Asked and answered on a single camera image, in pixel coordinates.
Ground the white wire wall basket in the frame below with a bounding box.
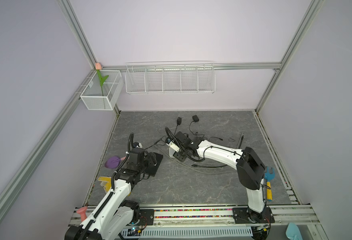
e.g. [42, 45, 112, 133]
[125, 61, 216, 94]

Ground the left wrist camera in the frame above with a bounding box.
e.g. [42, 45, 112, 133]
[132, 142, 143, 148]

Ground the white mesh box basket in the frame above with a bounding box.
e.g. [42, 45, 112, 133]
[80, 70, 124, 111]

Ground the light blue toy scoop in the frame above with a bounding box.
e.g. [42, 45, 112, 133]
[286, 223, 303, 240]

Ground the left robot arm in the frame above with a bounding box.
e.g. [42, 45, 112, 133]
[64, 133, 163, 240]

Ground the artificial tulip flower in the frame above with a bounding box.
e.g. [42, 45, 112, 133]
[95, 63, 109, 97]

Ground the blue yellow toy rake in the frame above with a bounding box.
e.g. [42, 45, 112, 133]
[265, 166, 276, 202]

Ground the thick black cable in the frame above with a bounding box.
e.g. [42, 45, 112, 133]
[190, 133, 245, 169]

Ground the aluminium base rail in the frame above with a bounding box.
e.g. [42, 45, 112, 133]
[67, 204, 321, 238]

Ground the black network switch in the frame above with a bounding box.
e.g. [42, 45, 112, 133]
[144, 153, 164, 177]

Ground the pink watering can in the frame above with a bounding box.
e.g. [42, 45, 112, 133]
[76, 206, 88, 222]

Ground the black power adapter right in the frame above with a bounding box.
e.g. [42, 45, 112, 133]
[192, 115, 200, 123]

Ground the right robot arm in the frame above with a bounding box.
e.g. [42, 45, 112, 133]
[166, 129, 275, 224]

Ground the purple pink toy shovel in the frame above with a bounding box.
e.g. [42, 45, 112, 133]
[105, 156, 126, 169]

